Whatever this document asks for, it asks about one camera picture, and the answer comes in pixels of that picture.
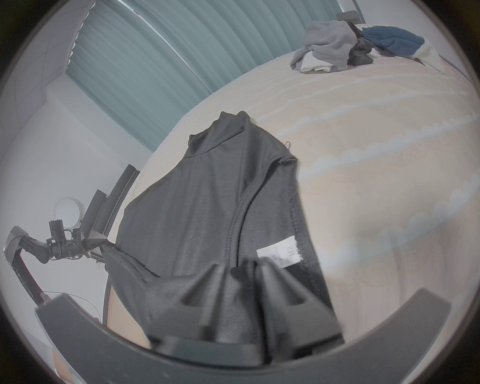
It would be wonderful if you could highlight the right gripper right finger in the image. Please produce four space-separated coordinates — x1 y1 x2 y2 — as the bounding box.
251 259 345 363

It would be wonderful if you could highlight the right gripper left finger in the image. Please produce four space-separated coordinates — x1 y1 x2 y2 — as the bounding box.
150 262 235 352

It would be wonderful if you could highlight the black T-shirt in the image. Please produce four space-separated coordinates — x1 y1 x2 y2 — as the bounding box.
103 110 346 365

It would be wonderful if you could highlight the bed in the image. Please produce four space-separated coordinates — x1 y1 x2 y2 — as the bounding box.
107 0 480 335

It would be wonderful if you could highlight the pile of clothes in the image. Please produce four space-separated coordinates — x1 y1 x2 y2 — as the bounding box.
290 20 376 75

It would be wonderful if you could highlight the round white wall disc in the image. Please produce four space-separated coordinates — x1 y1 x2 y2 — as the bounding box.
53 196 83 230

